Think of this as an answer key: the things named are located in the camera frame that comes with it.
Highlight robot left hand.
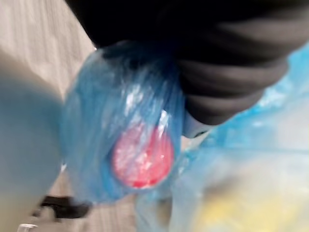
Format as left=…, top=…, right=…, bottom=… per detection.
left=68, top=0, right=309, bottom=139

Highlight blue plastic rubbish bag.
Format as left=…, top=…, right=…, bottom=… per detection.
left=60, top=40, right=309, bottom=232

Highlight red round rubbish item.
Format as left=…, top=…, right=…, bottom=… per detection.
left=112, top=123, right=175, bottom=189

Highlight yellow rubbish item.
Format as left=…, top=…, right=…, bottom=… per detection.
left=195, top=190, right=264, bottom=232

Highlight robot dark foot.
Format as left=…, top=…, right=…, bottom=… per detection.
left=33, top=195, right=92, bottom=219

